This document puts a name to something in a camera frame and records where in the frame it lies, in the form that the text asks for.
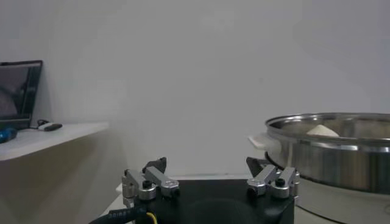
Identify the perforated steel steamer basket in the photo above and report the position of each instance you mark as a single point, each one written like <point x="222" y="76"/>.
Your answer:
<point x="335" y="170"/>

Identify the small black device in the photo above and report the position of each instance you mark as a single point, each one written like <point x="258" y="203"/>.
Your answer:
<point x="56" y="126"/>

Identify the blue computer mouse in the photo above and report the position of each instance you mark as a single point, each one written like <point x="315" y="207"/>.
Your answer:
<point x="7" y="134"/>

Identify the white steamed baozi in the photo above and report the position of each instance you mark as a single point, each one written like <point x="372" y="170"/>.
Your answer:
<point x="323" y="131"/>

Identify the white side table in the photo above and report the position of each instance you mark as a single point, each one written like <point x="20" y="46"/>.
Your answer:
<point x="61" y="137"/>

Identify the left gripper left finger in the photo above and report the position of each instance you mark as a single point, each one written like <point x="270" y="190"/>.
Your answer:
<point x="158" y="179"/>

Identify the black laptop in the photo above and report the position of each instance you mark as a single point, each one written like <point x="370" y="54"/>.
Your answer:
<point x="18" y="91"/>

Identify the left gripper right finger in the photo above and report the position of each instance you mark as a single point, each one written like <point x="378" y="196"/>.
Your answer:
<point x="265" y="176"/>

